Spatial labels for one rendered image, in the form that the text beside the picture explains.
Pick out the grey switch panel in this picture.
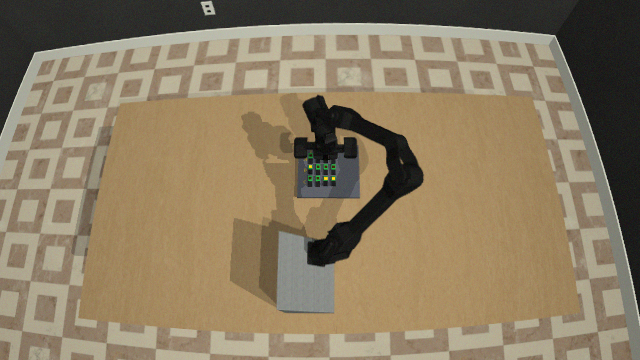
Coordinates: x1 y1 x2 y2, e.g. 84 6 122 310
297 145 360 198

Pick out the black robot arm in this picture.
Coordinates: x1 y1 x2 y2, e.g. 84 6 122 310
303 95 424 267

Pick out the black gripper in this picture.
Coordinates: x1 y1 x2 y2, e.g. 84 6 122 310
294 137 357 160

